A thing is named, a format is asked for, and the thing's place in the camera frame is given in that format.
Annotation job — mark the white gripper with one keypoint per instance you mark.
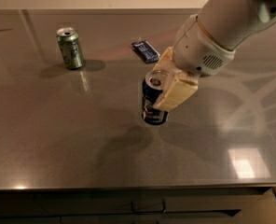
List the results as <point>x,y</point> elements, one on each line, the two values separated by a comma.
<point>198,48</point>

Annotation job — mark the green soda can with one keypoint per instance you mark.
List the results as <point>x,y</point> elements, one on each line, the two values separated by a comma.
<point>68,42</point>

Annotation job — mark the blue rxbar blueberry wrapper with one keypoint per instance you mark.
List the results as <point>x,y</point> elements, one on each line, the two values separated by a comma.
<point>145,51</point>

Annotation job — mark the blue pepsi can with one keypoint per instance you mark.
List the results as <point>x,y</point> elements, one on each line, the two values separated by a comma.
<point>152,88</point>

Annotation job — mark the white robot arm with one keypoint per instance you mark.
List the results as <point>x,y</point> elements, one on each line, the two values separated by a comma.
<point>230,22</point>

